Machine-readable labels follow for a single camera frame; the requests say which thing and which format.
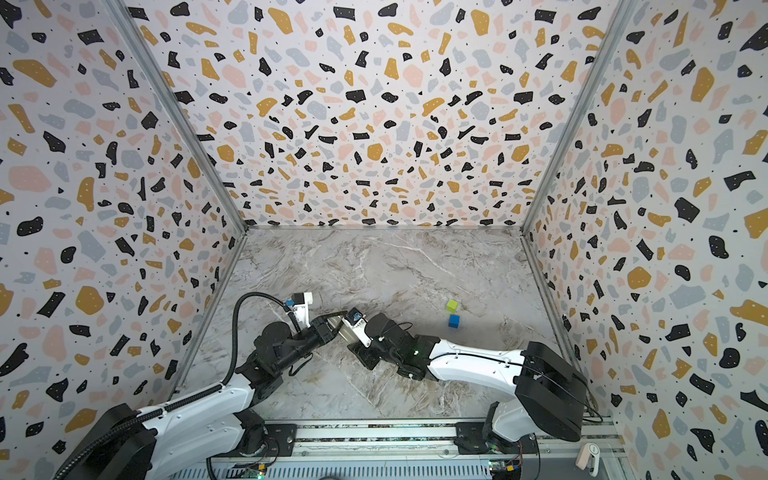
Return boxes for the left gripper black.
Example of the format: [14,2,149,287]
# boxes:
[273,311,347,376]

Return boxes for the white remote control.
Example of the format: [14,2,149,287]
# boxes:
[338,319,359,344]

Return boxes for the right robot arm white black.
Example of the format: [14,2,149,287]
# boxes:
[342,310,588,442]

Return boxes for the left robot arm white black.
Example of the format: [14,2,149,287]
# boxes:
[54,318,339,479]

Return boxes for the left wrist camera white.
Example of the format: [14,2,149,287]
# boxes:
[287,292,314,330]

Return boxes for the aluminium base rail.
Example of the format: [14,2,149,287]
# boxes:
[167,418,625,480]

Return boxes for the white handle object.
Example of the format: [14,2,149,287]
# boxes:
[575,442,601,478]

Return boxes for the black corrugated cable conduit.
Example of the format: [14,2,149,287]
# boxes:
[52,292,301,480]

